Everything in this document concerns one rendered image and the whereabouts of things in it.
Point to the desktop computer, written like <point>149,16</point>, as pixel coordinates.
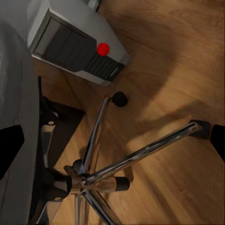
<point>70,35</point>

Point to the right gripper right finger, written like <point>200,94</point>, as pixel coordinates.
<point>217,138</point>

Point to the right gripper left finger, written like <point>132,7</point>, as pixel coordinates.
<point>11,140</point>

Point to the cabinet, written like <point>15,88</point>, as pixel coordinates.
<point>55,87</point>

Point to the swivel chair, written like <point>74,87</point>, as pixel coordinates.
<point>30,192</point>

